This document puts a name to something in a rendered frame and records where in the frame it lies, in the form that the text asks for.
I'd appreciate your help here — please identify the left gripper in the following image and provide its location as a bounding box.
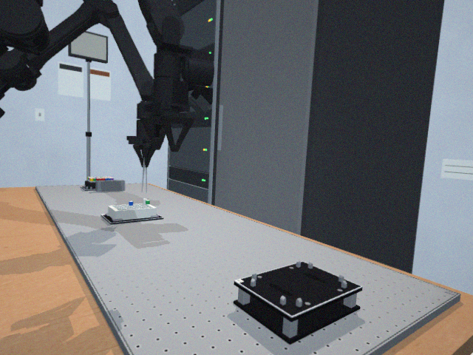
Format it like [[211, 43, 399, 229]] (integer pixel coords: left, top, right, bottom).
[[126, 120, 155, 167]]

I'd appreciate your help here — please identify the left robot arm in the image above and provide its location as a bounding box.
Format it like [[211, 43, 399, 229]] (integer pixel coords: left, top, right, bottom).
[[0, 0, 154, 119]]

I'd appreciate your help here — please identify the black rack of coloured-cap vials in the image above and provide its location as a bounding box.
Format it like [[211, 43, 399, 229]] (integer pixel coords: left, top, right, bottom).
[[85, 180, 95, 189]]

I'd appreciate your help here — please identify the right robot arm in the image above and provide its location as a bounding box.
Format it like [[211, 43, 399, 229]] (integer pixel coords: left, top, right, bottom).
[[0, 0, 214, 114]]

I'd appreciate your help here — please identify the white grid rack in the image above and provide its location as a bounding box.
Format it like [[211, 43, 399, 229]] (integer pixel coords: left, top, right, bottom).
[[108, 203, 157, 220]]

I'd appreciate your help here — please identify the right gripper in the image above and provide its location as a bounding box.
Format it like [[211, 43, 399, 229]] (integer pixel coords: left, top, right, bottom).
[[140, 77, 194, 152]]

